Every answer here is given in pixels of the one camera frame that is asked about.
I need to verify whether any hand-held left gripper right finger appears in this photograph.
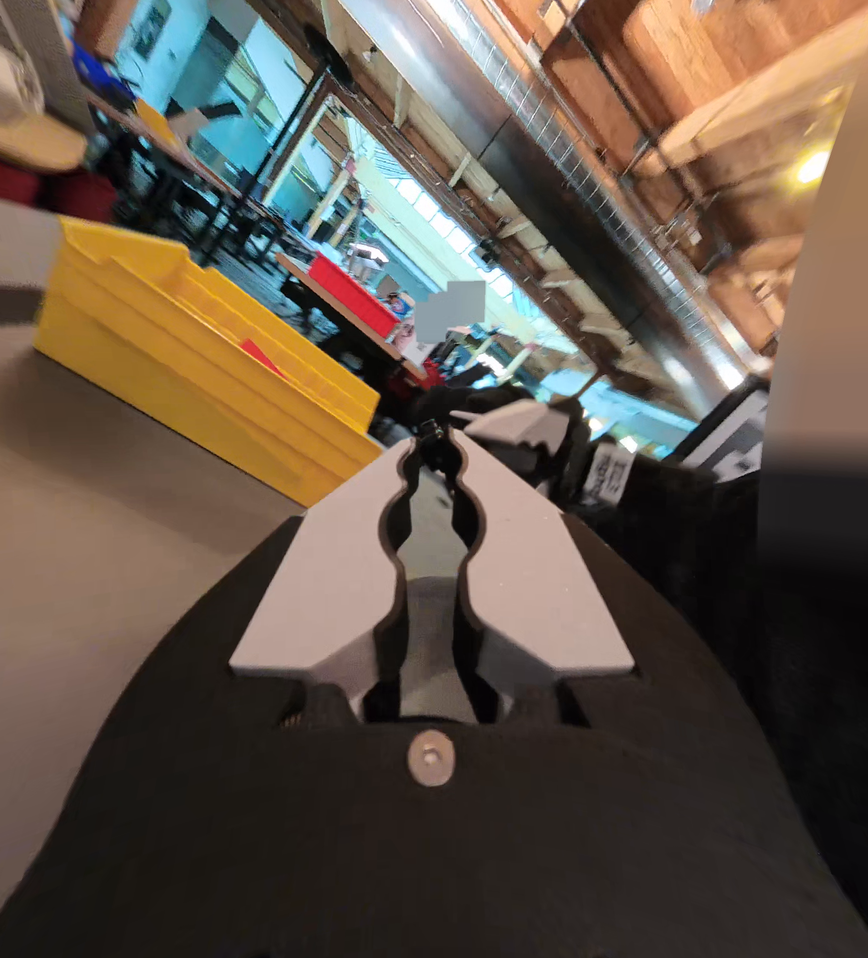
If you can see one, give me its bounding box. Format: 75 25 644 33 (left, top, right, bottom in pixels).
449 431 637 711

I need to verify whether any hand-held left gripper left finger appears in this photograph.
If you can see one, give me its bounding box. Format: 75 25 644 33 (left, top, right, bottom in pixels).
229 438 419 716

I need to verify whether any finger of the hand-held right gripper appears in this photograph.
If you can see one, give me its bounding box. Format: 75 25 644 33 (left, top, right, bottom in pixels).
501 448 556 495
450 398 573 450

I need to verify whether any black star knob screw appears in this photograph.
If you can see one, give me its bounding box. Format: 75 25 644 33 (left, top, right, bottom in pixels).
419 419 453 473

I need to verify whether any red tape roll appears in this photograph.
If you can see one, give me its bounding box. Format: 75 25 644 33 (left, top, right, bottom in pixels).
239 338 285 379

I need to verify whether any yellow plastic bin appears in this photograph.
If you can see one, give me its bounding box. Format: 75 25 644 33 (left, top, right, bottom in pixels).
33 217 384 508

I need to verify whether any black white marker board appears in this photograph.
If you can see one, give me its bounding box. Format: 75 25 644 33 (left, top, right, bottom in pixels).
677 382 768 480

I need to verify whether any red plastic bin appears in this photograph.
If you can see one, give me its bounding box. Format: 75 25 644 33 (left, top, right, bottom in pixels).
307 253 403 339

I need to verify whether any red floor crate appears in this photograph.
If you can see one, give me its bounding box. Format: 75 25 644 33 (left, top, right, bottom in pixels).
0 142 117 222

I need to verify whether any dark divider panel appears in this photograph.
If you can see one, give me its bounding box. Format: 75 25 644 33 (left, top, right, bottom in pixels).
0 0 91 173

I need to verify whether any large silver duct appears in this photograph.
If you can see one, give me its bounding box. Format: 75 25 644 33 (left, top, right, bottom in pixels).
337 0 749 420

